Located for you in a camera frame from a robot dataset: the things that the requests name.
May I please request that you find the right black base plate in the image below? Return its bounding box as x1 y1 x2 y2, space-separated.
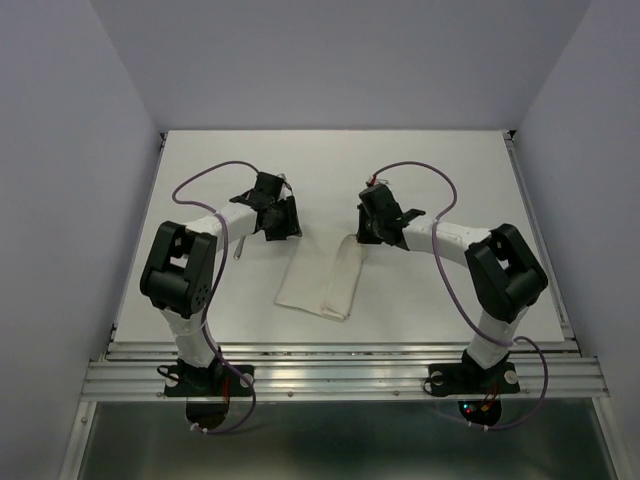
423 362 520 398

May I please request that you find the aluminium front rail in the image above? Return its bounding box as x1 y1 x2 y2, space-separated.
81 340 609 402

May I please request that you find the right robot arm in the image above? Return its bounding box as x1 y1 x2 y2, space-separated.
356 184 548 397

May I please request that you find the aluminium right side rail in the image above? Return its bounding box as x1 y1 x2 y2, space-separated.
502 130 582 356

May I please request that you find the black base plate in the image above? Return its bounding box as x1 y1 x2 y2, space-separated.
423 362 520 398
156 360 251 398

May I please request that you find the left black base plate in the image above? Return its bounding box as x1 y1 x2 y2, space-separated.
156 360 251 398

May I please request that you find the aluminium rail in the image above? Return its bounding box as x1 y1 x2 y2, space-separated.
502 130 582 356
81 340 609 402

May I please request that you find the silver table knife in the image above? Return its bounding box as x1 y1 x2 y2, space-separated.
233 237 246 260

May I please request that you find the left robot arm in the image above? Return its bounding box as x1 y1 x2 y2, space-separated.
140 172 302 398

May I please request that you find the white cloth napkin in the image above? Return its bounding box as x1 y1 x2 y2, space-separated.
275 229 366 322

